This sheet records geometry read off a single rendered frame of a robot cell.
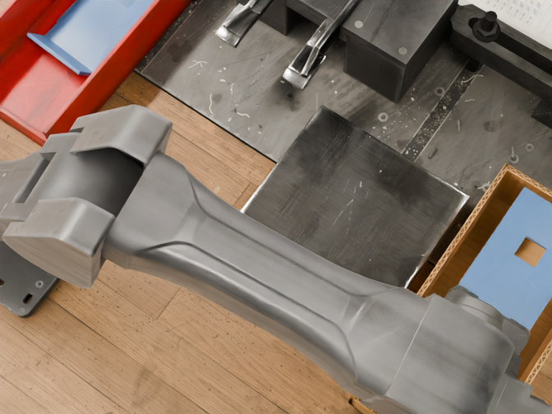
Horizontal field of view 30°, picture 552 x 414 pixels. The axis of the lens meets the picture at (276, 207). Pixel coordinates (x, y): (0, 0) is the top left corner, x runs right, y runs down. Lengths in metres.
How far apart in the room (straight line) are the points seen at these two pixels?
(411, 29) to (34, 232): 0.49
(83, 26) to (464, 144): 0.40
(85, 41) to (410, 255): 0.40
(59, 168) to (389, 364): 0.23
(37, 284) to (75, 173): 0.36
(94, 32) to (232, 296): 0.55
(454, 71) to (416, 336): 0.52
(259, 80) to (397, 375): 0.52
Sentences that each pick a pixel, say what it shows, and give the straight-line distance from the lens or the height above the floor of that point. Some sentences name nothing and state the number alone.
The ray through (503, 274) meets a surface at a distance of 0.90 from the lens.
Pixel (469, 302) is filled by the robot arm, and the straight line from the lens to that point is 0.62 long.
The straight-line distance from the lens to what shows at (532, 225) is 0.92.
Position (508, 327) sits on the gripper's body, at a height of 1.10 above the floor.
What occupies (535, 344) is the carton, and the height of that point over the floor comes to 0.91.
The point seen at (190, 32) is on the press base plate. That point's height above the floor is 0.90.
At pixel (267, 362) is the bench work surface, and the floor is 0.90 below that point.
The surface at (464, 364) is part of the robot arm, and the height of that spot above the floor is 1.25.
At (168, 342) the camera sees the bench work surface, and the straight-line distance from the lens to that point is 0.96.
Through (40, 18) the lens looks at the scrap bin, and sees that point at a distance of 1.11.
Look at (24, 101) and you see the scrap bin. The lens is 1.07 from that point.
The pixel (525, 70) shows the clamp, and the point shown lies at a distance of 1.00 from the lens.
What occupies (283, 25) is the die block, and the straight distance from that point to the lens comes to 1.06.
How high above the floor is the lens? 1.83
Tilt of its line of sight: 69 degrees down
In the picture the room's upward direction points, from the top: 1 degrees counter-clockwise
